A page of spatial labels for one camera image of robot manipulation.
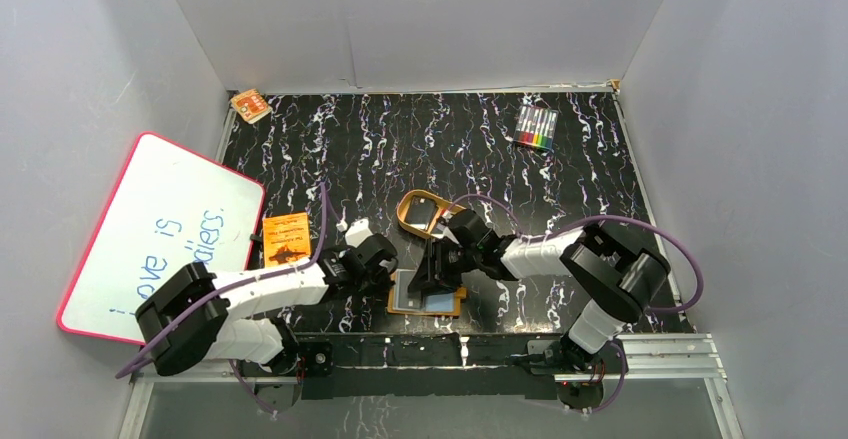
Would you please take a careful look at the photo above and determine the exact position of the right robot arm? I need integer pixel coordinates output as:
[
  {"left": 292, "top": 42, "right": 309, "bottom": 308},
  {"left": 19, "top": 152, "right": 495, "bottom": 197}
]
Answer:
[{"left": 406, "top": 209, "right": 670, "bottom": 373}]

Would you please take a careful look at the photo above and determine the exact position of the pack of coloured markers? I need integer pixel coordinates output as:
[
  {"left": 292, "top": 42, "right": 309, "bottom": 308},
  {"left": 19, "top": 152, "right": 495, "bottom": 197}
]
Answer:
[{"left": 512, "top": 105, "right": 559, "bottom": 151}]

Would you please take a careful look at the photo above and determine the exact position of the orange leather card holder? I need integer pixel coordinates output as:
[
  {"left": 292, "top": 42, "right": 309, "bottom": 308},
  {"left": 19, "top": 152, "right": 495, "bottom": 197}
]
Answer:
[{"left": 387, "top": 269, "right": 467, "bottom": 317}]

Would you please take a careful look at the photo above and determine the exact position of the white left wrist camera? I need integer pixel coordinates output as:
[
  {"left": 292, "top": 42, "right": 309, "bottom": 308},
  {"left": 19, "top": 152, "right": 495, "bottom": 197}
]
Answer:
[{"left": 337, "top": 218, "right": 372, "bottom": 247}]

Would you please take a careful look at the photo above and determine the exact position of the pink framed whiteboard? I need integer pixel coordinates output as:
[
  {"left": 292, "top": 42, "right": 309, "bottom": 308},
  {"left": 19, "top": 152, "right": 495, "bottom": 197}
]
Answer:
[{"left": 56, "top": 132, "right": 265, "bottom": 344}]

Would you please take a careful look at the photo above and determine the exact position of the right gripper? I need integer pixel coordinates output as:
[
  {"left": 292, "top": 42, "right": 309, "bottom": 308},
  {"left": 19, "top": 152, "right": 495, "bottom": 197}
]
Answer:
[{"left": 406, "top": 237, "right": 481, "bottom": 297}]

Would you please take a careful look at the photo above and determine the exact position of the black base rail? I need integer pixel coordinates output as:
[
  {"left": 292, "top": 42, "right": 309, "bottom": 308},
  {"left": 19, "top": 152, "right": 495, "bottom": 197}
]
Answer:
[{"left": 231, "top": 329, "right": 631, "bottom": 417}]

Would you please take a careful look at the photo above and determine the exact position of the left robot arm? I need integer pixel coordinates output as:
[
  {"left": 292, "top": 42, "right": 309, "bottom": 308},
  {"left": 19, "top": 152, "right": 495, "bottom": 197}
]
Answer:
[{"left": 123, "top": 233, "right": 397, "bottom": 376}]

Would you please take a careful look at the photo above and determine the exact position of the tan oval tray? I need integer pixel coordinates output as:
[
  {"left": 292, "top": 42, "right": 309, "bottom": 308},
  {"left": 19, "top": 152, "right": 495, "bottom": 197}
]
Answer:
[{"left": 396, "top": 189, "right": 463, "bottom": 239}]

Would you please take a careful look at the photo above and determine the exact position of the orange paperback book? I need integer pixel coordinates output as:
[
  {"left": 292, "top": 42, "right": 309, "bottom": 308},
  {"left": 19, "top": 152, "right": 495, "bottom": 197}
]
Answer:
[{"left": 262, "top": 212, "right": 312, "bottom": 268}]

